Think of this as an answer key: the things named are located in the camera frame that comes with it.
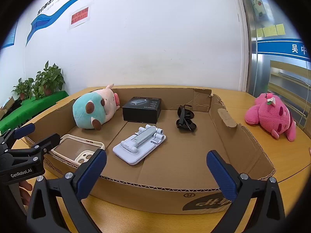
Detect black sunglasses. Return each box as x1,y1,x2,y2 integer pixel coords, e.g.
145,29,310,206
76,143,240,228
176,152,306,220
176,104,197,132

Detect glass partition with blue band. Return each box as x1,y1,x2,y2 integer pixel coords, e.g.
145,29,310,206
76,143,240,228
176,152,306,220
237,0,311,131

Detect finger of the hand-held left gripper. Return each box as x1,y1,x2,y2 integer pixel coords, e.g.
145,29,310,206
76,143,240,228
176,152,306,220
3,133,61,162
0,123,36,151

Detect pink plush bear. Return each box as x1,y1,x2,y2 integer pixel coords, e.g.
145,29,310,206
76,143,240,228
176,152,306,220
244,92,296,142

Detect light wooden shelf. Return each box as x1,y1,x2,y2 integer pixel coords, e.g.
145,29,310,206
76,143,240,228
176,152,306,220
268,60,311,127

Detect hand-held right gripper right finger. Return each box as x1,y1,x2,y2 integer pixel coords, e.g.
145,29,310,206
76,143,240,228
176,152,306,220
206,150,286,233

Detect grey folding phone stand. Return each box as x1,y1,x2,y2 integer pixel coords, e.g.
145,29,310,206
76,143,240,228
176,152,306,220
113,124,167,166

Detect small open cardboard box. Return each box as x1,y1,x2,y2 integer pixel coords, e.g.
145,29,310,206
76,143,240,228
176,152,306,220
1,97,15,113

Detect large potted green plant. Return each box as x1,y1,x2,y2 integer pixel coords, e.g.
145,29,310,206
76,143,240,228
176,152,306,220
33,61,66,99

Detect teal and pink plush toy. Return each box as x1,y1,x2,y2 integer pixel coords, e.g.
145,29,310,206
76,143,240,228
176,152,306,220
72,83,120,131

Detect cartoon pig sticker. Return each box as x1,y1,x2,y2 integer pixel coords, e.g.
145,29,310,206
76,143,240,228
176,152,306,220
251,0,264,17

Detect blue wave wall decal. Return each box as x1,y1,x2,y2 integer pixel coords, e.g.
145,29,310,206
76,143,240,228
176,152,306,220
25,0,202,46

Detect black product box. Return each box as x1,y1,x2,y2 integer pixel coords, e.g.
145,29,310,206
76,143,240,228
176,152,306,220
122,97,162,123

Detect brown cardboard box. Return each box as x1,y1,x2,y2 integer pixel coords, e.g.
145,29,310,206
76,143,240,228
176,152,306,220
24,87,277,214

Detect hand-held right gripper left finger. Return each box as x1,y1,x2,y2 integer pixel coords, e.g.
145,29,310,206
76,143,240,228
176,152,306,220
26,148,107,233

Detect cream clear phone case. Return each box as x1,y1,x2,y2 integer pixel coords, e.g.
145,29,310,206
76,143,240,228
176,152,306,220
50,134,106,167

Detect red wall notice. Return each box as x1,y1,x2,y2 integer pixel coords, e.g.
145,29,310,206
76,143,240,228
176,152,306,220
68,5,91,30

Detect small potted green plant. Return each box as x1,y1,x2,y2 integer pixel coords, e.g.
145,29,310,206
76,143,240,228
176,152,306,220
12,78,34,100

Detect person's left hand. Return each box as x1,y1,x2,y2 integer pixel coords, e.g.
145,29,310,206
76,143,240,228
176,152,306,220
19,180,33,207

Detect green table cloth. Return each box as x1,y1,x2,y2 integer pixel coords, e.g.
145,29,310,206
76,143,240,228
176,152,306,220
0,90,70,134

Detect blue framed wall poster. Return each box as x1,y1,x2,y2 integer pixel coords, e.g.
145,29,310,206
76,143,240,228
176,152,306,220
2,27,17,49

